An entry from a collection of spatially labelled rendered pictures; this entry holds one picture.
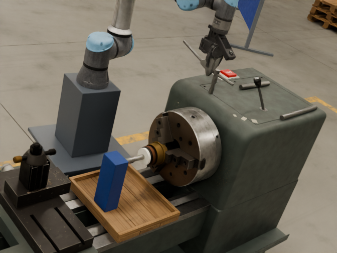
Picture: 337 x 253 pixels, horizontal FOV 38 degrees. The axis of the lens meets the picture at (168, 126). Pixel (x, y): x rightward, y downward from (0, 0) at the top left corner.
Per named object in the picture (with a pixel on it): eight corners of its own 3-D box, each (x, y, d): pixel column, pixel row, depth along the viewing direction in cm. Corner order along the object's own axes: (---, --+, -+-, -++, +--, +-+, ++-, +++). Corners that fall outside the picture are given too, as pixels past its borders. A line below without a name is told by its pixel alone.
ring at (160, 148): (158, 135, 197) (140, 139, 191) (173, 148, 192) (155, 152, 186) (153, 154, 202) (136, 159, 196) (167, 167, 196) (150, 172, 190)
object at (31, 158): (39, 150, 170) (40, 143, 169) (50, 163, 165) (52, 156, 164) (18, 154, 165) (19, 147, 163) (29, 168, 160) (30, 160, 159)
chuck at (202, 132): (155, 149, 223) (177, 93, 206) (199, 196, 206) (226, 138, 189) (140, 153, 217) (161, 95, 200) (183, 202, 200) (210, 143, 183)
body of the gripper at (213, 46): (209, 49, 213) (217, 23, 207) (223, 57, 208) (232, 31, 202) (197, 50, 208) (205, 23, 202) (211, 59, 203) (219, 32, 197)
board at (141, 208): (126, 168, 217) (128, 161, 215) (178, 220, 196) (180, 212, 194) (67, 185, 198) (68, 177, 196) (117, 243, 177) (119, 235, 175)
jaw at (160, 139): (172, 140, 204) (166, 112, 204) (180, 139, 200) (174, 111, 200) (152, 145, 197) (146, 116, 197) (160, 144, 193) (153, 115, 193)
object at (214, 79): (213, 94, 212) (221, 70, 206) (210, 95, 210) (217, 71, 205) (210, 92, 213) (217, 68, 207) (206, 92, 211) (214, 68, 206)
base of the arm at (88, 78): (70, 75, 230) (73, 55, 225) (99, 73, 239) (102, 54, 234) (85, 90, 220) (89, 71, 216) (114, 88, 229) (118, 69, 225)
